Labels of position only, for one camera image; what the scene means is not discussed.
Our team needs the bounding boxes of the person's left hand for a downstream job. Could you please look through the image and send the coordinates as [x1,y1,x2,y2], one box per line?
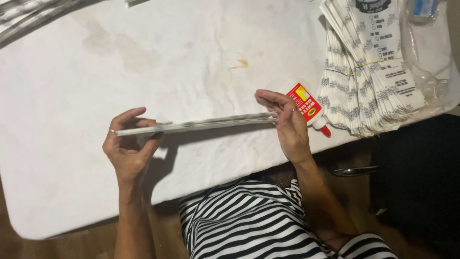
[102,107,165,185]

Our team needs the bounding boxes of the person's right hand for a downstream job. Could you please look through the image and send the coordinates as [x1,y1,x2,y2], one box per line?
[254,89,313,167]

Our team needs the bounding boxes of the stack of paper bags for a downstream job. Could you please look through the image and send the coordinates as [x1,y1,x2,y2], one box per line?
[115,112,278,137]

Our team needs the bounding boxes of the white glue bottle red label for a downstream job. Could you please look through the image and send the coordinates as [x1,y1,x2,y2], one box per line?
[282,80,332,137]

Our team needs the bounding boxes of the pile of printed paper bags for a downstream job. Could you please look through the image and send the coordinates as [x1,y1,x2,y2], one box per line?
[316,0,425,137]

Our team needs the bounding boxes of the metal chair leg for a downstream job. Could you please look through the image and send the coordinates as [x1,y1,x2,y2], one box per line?
[329,165,380,177]

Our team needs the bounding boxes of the yellow rubber band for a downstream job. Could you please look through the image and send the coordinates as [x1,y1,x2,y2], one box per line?
[347,57,404,76]

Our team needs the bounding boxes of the black and white striped shirt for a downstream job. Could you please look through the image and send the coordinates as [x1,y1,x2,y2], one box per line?
[178,178,399,259]

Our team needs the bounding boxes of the clear plastic bag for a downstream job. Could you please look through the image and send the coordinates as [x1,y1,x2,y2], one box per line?
[400,0,457,108]

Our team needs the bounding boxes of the printed paper sheets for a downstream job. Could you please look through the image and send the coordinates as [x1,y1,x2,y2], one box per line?
[0,0,105,47]

